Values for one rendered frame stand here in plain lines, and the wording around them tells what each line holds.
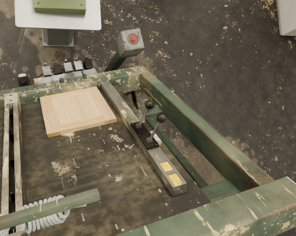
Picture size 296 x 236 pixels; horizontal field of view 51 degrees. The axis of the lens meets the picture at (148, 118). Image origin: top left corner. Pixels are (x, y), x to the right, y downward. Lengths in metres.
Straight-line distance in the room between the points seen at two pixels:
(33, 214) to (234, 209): 0.49
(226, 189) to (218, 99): 2.00
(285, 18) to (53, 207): 3.19
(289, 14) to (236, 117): 1.16
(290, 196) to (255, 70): 2.49
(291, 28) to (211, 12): 0.81
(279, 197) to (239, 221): 0.15
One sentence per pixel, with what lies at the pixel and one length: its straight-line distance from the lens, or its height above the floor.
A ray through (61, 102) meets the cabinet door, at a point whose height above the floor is 0.98.
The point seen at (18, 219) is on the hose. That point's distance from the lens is 0.68.
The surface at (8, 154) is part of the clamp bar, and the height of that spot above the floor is 1.41.
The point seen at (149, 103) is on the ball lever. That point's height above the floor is 1.45.
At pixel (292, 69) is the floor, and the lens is 3.63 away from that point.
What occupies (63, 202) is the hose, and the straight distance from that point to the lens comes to 0.67.
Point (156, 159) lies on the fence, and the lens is 1.11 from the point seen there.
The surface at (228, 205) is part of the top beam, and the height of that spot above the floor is 1.89.
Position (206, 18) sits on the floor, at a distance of 3.22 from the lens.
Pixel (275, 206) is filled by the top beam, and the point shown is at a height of 1.93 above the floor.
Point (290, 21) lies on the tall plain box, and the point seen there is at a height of 0.19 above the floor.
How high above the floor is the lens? 2.62
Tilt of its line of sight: 73 degrees down
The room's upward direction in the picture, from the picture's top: 72 degrees clockwise
